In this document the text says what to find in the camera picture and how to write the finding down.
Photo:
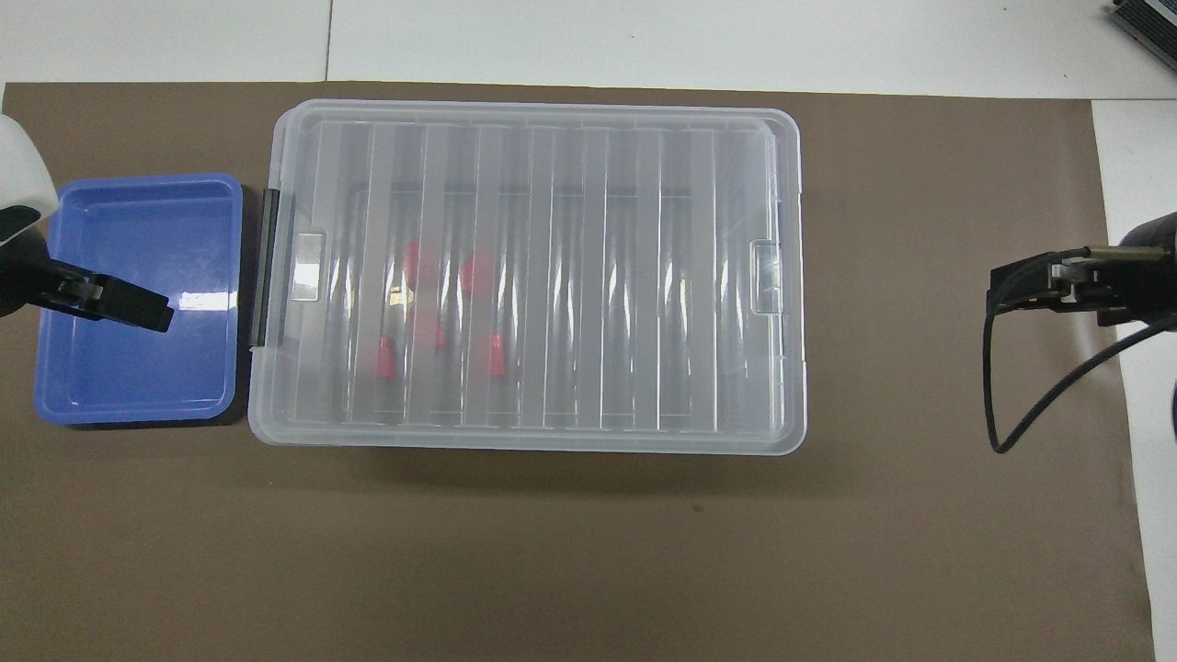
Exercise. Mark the brown table mat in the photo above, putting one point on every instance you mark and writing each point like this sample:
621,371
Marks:
552,552

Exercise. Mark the red block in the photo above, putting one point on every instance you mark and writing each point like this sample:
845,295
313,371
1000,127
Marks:
382,359
476,274
420,267
497,357
428,329

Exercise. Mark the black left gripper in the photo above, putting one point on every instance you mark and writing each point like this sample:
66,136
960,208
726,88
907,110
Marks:
18,267

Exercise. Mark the clear plastic storage box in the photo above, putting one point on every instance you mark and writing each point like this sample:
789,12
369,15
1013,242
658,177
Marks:
260,395

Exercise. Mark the clear ribbed plastic lid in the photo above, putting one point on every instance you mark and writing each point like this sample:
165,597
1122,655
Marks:
570,276

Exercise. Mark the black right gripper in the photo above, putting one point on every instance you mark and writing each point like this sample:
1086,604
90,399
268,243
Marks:
1149,276

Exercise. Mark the grey ribbed device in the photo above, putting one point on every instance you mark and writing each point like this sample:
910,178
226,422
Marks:
1149,28

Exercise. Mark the blue plastic tray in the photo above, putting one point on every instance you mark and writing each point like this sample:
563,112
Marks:
138,368

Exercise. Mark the black box latch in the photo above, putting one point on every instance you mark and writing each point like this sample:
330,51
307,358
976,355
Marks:
264,267

